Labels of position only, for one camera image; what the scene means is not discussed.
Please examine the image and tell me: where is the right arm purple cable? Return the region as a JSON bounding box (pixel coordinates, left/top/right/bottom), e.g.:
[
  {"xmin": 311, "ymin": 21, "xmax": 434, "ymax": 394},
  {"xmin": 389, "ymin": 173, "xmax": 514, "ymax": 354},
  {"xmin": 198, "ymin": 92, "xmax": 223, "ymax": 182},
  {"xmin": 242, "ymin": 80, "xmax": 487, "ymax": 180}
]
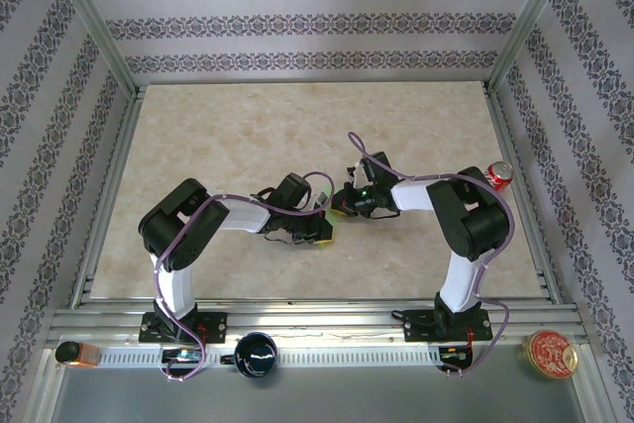
[{"xmin": 346, "ymin": 132, "xmax": 516, "ymax": 379}]

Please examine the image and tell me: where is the left gripper thin black cable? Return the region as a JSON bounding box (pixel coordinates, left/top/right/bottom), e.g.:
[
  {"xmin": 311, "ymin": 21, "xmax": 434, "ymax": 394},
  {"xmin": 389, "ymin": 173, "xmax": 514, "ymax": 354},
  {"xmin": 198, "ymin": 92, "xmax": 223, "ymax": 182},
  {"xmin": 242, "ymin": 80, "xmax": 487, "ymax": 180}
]
[{"xmin": 264, "ymin": 232, "xmax": 318, "ymax": 249}]

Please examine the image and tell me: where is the red and gold round tin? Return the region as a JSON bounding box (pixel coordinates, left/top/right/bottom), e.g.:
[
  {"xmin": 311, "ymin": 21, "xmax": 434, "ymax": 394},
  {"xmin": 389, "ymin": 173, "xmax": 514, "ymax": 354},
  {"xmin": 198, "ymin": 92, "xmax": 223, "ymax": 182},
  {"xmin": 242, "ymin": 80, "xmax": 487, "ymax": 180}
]
[{"xmin": 519, "ymin": 329, "xmax": 580, "ymax": 380}]

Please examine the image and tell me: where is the light green paper sheet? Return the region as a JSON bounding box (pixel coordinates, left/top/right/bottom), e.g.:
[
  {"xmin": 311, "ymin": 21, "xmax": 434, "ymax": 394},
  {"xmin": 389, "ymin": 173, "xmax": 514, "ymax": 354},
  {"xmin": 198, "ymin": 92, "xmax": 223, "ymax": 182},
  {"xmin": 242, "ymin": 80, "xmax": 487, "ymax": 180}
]
[{"xmin": 316, "ymin": 184, "xmax": 343, "ymax": 250}]

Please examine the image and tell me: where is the white slotted cable duct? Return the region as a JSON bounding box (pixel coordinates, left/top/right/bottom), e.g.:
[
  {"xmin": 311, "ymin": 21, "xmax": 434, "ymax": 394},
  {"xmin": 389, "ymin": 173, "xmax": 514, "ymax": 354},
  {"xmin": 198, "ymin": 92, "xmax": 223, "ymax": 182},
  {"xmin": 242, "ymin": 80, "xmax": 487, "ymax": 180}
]
[{"xmin": 96, "ymin": 346, "xmax": 442, "ymax": 368}]

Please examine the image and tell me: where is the aluminium frame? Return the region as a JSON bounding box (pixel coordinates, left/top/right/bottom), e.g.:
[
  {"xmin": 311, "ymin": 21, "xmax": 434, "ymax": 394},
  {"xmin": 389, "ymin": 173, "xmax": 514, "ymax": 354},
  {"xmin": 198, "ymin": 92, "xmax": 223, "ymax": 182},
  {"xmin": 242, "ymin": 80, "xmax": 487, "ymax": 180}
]
[{"xmin": 27, "ymin": 0, "xmax": 608, "ymax": 423}]

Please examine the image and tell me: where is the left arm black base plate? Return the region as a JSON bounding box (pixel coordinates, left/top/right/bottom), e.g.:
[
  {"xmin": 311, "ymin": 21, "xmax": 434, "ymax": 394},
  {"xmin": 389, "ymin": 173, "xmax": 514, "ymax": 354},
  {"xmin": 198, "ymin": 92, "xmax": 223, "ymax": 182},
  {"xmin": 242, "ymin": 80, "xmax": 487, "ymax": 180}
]
[{"xmin": 140, "ymin": 311, "xmax": 228, "ymax": 345}]

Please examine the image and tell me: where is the grey metal panel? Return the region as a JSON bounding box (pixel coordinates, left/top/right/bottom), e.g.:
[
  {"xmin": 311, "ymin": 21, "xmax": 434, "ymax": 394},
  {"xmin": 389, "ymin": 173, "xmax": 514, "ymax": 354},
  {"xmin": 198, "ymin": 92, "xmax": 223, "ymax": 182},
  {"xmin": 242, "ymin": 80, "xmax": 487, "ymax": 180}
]
[{"xmin": 49, "ymin": 366, "xmax": 585, "ymax": 423}]

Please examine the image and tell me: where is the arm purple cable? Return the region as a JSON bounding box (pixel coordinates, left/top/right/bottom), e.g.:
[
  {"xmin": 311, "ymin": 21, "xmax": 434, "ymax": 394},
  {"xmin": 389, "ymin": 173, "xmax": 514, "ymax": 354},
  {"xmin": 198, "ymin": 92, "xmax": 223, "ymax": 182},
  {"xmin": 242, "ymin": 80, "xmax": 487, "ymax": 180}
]
[
  {"xmin": 346, "ymin": 132, "xmax": 516, "ymax": 379},
  {"xmin": 153, "ymin": 170, "xmax": 336, "ymax": 384}
]

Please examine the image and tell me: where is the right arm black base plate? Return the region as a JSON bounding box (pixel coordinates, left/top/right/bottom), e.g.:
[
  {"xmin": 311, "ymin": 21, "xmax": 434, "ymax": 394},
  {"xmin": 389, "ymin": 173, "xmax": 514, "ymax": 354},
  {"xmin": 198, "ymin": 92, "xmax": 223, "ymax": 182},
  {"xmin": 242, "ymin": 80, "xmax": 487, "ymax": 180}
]
[{"xmin": 403, "ymin": 307, "xmax": 494, "ymax": 344}]

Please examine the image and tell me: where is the red soda can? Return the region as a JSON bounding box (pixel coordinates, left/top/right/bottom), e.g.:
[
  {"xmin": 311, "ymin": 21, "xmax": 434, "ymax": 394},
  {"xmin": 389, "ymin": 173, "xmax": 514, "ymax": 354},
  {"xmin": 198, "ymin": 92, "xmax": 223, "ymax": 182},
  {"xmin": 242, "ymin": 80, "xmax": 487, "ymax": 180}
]
[{"xmin": 483, "ymin": 160, "xmax": 515, "ymax": 192}]

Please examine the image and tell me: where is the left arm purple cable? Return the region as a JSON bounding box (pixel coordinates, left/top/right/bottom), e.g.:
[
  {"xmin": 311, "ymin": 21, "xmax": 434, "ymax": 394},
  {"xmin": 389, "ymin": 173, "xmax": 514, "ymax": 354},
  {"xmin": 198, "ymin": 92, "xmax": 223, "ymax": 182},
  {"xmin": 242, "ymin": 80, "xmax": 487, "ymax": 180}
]
[{"xmin": 153, "ymin": 170, "xmax": 336, "ymax": 384}]

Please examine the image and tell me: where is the dark blue mug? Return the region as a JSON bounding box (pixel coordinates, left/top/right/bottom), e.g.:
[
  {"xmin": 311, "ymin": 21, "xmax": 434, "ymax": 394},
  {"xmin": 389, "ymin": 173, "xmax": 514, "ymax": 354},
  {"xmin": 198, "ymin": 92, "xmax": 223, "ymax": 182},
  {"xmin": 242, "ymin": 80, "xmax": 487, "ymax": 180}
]
[{"xmin": 220, "ymin": 331, "xmax": 278, "ymax": 378}]

